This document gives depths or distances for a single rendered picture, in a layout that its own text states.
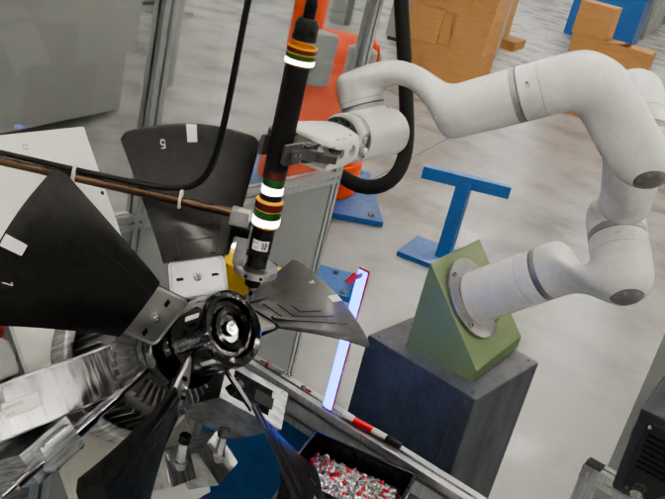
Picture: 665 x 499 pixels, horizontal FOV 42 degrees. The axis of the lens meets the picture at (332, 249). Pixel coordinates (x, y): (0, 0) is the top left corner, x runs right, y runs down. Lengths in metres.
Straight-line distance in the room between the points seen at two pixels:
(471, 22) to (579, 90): 7.95
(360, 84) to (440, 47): 7.95
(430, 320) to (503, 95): 0.70
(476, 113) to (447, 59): 8.00
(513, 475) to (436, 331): 1.53
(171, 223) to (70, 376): 0.28
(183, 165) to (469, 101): 0.47
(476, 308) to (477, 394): 0.19
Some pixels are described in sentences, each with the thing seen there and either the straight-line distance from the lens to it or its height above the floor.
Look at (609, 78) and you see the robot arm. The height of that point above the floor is 1.68.
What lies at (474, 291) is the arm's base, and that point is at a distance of 1.94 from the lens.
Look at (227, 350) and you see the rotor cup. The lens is 1.30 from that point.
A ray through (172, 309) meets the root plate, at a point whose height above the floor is 1.23.
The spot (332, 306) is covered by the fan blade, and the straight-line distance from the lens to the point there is 1.57.
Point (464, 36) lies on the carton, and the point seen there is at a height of 0.67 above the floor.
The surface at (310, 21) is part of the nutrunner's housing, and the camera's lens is 1.25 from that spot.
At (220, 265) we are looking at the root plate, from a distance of 1.38.
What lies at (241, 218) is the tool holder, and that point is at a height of 1.36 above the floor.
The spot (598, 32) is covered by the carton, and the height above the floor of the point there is 0.95.
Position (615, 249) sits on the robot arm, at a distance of 1.79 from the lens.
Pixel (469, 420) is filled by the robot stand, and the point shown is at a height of 0.87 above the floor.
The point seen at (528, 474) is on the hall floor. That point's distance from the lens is 3.46.
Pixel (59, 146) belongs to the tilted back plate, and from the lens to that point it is 1.58.
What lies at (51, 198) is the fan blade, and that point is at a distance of 1.20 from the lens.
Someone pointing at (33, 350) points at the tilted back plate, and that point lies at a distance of 1.44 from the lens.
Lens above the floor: 1.86
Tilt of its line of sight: 23 degrees down
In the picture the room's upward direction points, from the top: 14 degrees clockwise
